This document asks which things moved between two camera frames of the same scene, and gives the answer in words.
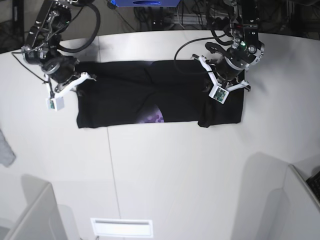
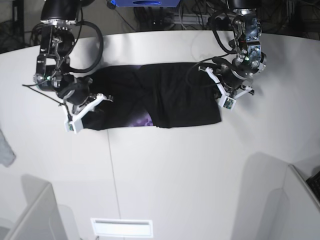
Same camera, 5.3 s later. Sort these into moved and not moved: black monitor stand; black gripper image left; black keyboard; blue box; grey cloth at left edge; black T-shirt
Moved: black T-shirt; black gripper image left
Not moved: grey cloth at left edge; black monitor stand; blue box; black keyboard
